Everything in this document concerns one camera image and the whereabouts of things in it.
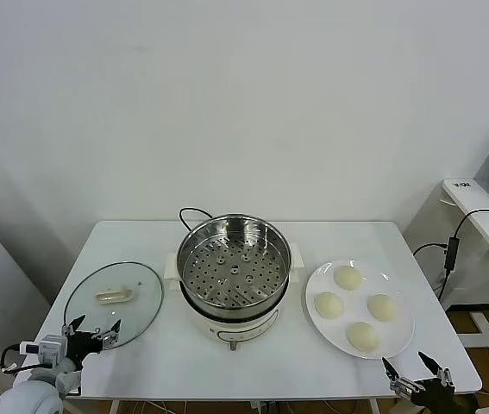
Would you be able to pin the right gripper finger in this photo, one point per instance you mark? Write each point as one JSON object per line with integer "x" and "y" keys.
{"x": 401, "y": 384}
{"x": 444, "y": 376}

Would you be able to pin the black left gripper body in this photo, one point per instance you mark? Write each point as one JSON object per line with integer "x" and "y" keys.
{"x": 81, "y": 347}

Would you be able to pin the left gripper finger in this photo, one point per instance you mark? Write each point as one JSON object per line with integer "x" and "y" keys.
{"x": 107, "y": 338}
{"x": 71, "y": 328}

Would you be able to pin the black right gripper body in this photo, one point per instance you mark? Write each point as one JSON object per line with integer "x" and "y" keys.
{"x": 431, "y": 394}

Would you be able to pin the round glass pot lid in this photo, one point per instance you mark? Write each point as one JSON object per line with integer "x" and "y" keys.
{"x": 114, "y": 296}

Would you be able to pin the white steamed baozi bun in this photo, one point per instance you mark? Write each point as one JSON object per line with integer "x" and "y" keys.
{"x": 328, "y": 306}
{"x": 362, "y": 337}
{"x": 383, "y": 308}
{"x": 348, "y": 278}

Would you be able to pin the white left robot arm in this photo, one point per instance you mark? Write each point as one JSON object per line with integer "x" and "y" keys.
{"x": 28, "y": 397}

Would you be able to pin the perforated stainless steel steamer basket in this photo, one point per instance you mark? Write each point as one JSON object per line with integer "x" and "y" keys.
{"x": 235, "y": 286}

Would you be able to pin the white table leg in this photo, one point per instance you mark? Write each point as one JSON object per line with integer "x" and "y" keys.
{"x": 114, "y": 407}
{"x": 374, "y": 407}

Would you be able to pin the large white round plate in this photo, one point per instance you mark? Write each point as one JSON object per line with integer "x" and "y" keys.
{"x": 334, "y": 334}

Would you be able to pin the black hanging power adapter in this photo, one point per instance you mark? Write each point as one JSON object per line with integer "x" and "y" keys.
{"x": 451, "y": 254}

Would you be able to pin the white side desk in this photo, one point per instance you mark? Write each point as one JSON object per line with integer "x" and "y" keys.
{"x": 485, "y": 233}

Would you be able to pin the small printed label sticker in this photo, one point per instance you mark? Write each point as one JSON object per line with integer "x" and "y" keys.
{"x": 462, "y": 184}

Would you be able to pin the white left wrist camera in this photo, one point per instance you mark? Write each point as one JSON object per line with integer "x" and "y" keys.
{"x": 52, "y": 350}

